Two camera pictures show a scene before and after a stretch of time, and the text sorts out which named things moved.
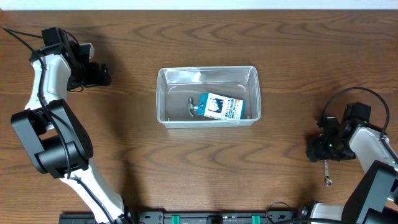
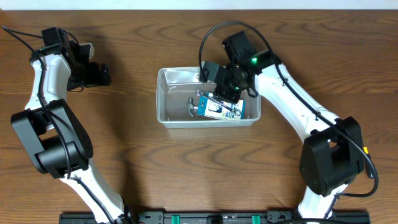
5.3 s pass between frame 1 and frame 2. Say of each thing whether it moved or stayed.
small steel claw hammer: stayed
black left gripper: stayed
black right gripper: moved
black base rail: stayed
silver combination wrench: moved
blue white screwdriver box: stayed
